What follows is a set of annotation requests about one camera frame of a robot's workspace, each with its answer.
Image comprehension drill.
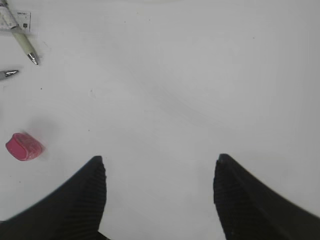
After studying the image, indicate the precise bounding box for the pink pencil sharpener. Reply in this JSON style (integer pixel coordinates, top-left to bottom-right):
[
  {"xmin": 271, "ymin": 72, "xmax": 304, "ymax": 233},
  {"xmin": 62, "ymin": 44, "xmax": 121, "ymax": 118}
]
[{"xmin": 5, "ymin": 132, "xmax": 45, "ymax": 162}]

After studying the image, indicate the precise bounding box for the beige patterned ballpoint pen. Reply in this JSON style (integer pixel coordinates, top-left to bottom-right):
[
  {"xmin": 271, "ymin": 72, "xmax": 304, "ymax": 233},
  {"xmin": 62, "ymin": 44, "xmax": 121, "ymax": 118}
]
[{"xmin": 0, "ymin": 0, "xmax": 40, "ymax": 66}]

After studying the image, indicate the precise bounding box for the grey grip ballpoint pen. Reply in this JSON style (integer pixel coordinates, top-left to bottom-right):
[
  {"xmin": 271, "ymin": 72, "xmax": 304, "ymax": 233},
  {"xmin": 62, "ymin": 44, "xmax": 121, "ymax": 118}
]
[{"xmin": 0, "ymin": 69, "xmax": 20, "ymax": 81}]

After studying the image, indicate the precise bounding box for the transparent plastic ruler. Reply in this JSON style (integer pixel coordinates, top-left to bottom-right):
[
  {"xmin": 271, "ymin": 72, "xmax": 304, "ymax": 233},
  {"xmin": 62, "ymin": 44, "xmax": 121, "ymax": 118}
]
[{"xmin": 0, "ymin": 6, "xmax": 32, "ymax": 33}]

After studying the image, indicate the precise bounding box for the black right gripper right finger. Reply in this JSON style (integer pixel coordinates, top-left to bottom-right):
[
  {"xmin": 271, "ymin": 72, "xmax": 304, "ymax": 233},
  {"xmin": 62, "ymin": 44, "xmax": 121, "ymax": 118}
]
[{"xmin": 213, "ymin": 153, "xmax": 320, "ymax": 240}]

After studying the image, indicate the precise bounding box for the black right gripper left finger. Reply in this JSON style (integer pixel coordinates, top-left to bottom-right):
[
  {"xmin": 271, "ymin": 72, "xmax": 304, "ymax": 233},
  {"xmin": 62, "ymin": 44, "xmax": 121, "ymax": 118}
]
[{"xmin": 0, "ymin": 156, "xmax": 107, "ymax": 240}]

